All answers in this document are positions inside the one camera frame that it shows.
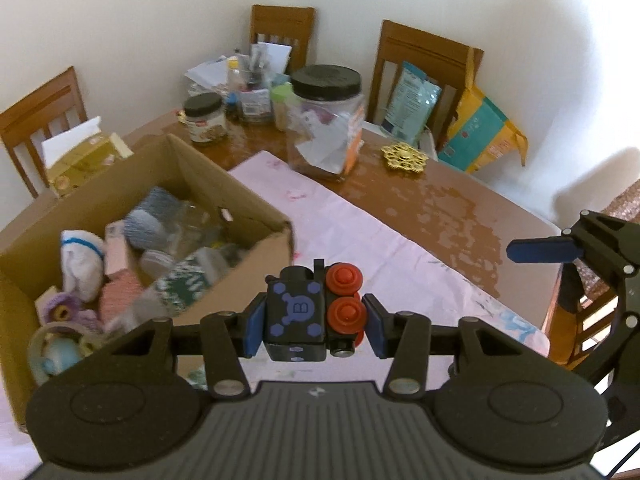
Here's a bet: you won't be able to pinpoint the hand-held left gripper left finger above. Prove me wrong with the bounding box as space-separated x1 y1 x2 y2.
102 292 268 401

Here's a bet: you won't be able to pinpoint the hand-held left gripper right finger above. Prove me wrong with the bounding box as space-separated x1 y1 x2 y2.
362 294 548 397

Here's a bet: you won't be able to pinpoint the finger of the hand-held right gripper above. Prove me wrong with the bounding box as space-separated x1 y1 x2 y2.
506 211 640 291

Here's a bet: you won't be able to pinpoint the black cube toy red wheels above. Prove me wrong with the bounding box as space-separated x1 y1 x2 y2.
264 260 367 363

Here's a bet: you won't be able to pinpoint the white packet green label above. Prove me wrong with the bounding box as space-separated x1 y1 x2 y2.
117 255 231 333

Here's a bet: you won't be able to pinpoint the glass jar metal lid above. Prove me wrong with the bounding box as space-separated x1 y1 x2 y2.
167 201 223 261

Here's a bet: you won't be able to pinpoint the brown cardboard box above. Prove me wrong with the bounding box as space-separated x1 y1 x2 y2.
0 132 296 433

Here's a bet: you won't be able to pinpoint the pink knit hat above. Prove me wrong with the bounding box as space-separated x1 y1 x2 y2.
99 275 146 331

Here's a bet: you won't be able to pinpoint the blue knit hat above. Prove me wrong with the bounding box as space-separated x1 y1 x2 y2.
124 186 181 251

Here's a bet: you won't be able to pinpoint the pink carton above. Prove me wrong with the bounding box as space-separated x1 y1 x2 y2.
104 221 132 276

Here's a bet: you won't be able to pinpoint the purple knit piece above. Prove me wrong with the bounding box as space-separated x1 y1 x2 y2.
35 292 103 336

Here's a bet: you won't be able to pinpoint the white cloth blue trim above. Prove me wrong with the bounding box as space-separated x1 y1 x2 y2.
61 230 106 303

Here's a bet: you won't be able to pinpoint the blue white plush toy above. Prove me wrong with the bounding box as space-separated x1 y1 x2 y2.
37 337 83 378

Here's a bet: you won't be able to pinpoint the clear tape roll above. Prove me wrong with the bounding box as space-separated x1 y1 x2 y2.
27 322 91 386

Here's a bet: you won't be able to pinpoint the wooden desktop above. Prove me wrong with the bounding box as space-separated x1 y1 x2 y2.
0 107 563 361

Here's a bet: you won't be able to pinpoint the pink floral tablecloth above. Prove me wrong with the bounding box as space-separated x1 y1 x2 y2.
0 150 551 466

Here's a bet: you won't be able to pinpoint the yellow teal bag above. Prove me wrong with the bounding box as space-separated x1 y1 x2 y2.
437 49 528 173

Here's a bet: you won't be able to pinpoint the gold metal trivet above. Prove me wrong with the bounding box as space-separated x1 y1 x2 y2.
381 143 427 175

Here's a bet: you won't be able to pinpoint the teal packet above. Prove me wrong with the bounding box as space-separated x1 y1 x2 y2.
380 61 443 143

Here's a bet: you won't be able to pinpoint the large clear jar black lid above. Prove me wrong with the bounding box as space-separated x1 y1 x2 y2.
286 65 365 182

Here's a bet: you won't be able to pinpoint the small jar black lid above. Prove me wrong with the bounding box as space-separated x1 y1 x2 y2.
183 93 228 147

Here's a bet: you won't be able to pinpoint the green lid container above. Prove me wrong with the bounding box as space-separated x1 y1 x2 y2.
271 82 293 131

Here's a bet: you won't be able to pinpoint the clear pen holder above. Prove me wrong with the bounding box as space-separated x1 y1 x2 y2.
240 45 273 123

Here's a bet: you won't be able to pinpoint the wooden slatted chair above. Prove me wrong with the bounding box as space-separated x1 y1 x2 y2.
367 20 485 141
0 66 90 198
250 5 316 76

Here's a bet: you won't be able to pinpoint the yellow tissue box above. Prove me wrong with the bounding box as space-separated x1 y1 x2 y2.
41 116 135 198

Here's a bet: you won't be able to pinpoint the yellow lid bottle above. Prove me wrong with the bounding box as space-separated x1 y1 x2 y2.
226 56 242 106

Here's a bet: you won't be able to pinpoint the black cable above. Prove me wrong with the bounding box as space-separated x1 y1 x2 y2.
605 455 632 478

